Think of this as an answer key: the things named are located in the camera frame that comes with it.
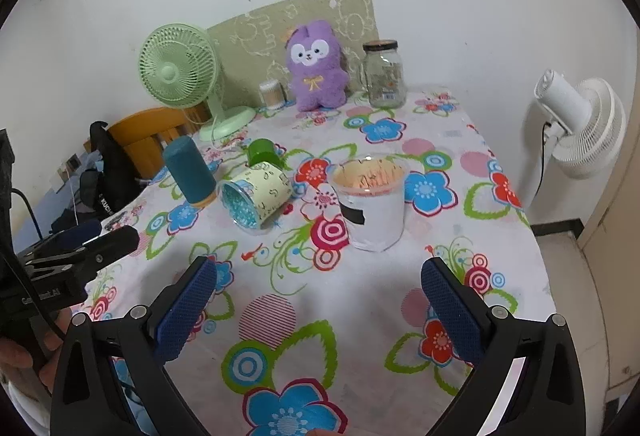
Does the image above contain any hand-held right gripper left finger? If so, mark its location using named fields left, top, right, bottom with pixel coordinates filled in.
left=50, top=256, right=219, bottom=436

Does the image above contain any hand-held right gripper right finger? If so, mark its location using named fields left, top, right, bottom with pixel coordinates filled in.
left=420, top=257, right=587, bottom=436

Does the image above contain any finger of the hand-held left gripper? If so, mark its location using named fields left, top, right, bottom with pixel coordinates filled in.
left=47, top=218, right=103, bottom=251
left=75, top=225, right=140, bottom=267

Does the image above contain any white paper-wrapped plastic cup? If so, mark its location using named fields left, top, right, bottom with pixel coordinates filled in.
left=327, top=155, right=409, bottom=253

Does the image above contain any yellow music-note cup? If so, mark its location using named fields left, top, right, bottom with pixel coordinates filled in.
left=218, top=162, right=294, bottom=235

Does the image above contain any green plastic cup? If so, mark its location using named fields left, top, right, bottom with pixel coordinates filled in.
left=245, top=138, right=287, bottom=169

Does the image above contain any person's left hand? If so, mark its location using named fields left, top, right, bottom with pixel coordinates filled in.
left=0, top=307, right=72, bottom=394

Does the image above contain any black bag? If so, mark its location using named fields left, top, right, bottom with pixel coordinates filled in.
left=49, top=120, right=152, bottom=237

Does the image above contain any floral tablecloth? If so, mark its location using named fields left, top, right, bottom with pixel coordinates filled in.
left=82, top=86, right=562, bottom=436

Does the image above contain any teal cylinder with orange base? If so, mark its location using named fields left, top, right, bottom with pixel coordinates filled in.
left=161, top=136, right=219, bottom=209

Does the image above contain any orange wooden chair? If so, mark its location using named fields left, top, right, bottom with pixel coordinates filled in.
left=83, top=107, right=212, bottom=181

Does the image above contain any cream cabinet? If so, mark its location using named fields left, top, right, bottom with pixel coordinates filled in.
left=575, top=151, right=640, bottom=419

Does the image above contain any green desk fan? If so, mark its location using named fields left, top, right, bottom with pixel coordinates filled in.
left=138, top=24, right=256, bottom=143

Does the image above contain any cotton swab container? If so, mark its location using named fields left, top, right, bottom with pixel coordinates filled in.
left=258, top=78, right=289, bottom=111

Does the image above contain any white standing fan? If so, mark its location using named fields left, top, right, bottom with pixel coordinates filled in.
left=533, top=69, right=629, bottom=181

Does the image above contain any clear glass jar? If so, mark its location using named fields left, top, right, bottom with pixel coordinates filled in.
left=362, top=40, right=406, bottom=109

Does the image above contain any green printed board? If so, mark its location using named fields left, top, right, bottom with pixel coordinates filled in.
left=206, top=0, right=374, bottom=109

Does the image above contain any purple plush toy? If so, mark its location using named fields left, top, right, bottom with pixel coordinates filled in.
left=285, top=20, right=350, bottom=113

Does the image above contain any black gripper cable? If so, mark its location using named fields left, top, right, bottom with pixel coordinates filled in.
left=9, top=188, right=63, bottom=342

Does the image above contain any black fan cable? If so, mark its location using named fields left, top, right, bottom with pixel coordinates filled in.
left=534, top=120, right=552, bottom=213

